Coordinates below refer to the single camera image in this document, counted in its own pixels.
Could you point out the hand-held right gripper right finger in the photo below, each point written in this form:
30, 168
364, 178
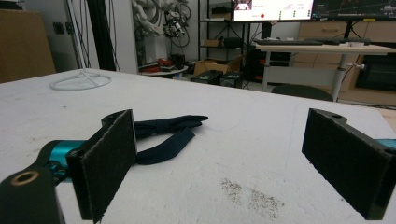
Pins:
348, 161

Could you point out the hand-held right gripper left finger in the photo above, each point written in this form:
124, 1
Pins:
106, 168

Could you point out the black round chair seat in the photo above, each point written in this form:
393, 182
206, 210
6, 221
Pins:
301, 92

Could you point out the round low table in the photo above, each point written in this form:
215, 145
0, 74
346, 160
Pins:
163, 71

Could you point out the light wooden desk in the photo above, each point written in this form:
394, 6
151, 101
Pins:
327, 49

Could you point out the red and black tool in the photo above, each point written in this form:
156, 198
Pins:
157, 64

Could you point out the black metal stand pole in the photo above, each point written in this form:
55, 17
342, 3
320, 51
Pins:
100, 34

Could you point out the black keyboard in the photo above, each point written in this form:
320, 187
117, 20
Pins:
288, 41

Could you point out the black equipment case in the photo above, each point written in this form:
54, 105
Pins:
207, 76
231, 79

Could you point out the brown cardboard panel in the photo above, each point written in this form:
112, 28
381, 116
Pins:
23, 45

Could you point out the open cardboard box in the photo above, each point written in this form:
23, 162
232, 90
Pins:
214, 66

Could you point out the dark monitor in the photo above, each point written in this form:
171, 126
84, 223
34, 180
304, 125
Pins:
355, 9

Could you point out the bright white monitor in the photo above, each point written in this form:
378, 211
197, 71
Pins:
272, 10

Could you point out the black metal shelf rack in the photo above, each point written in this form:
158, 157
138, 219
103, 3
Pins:
222, 34

